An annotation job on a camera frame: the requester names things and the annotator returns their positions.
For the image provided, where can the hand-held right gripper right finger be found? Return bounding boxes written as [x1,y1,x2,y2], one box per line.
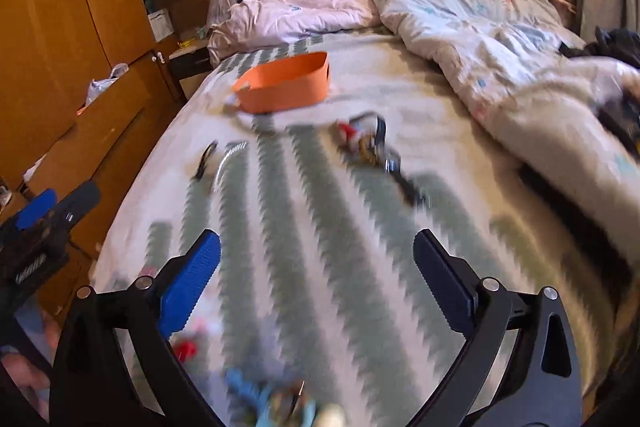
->
[407,228,583,427]

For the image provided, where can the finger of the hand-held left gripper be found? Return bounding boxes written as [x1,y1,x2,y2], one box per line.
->
[14,188,58,232]
[47,180,102,228]

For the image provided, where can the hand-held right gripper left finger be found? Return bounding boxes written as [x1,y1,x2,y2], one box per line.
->
[50,229,223,427]

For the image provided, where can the green hair clip red balls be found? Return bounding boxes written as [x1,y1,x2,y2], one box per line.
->
[172,339,198,363]

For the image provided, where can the thin black hair clip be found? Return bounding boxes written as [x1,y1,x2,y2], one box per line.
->
[194,141,219,182]

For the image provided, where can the orange plastic basket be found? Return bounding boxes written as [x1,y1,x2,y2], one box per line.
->
[232,52,331,114]

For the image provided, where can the plastic bag in drawer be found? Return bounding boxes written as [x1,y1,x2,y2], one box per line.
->
[77,63,130,108]

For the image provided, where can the silver hair clip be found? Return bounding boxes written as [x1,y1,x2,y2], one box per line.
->
[212,141,250,192]

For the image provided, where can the silver wristwatch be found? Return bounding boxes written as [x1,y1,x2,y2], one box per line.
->
[380,147,431,210]

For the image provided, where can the small blue hair clip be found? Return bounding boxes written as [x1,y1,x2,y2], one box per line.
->
[225,369,316,427]

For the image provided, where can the leaf patterned bedspread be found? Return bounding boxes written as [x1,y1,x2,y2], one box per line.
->
[92,34,640,427]

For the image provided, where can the wooden wardrobe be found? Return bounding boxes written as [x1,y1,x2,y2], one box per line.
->
[0,0,211,323]

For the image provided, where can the nightstand with dark drawer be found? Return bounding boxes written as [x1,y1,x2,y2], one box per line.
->
[169,42,221,100]

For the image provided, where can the white box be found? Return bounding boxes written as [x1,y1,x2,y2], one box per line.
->
[148,8,173,42]

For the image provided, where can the dark cloth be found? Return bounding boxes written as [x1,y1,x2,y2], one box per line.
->
[597,92,640,152]

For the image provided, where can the light blue printed duvet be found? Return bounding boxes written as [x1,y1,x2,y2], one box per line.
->
[352,0,640,188]

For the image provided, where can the pink duvet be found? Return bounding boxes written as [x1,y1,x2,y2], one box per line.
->
[207,0,381,55]

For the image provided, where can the dark clothing pile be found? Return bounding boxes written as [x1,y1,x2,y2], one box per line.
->
[559,27,640,68]

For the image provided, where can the red white santa keychain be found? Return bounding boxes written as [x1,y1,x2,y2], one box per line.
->
[336,117,366,148]

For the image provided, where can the white pompom plush keychain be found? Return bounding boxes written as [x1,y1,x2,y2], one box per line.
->
[320,404,348,427]

